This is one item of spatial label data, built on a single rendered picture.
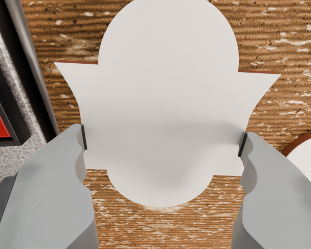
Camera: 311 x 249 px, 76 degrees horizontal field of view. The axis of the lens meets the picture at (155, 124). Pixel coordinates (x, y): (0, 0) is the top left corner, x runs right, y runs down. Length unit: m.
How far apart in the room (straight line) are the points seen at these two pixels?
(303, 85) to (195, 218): 0.18
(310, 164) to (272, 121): 0.06
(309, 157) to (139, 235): 0.21
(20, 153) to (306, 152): 0.29
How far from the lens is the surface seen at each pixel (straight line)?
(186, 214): 0.26
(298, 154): 0.22
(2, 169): 0.30
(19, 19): 0.20
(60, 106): 0.19
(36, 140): 0.25
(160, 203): 0.16
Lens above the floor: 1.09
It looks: 61 degrees down
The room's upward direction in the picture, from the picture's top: 177 degrees counter-clockwise
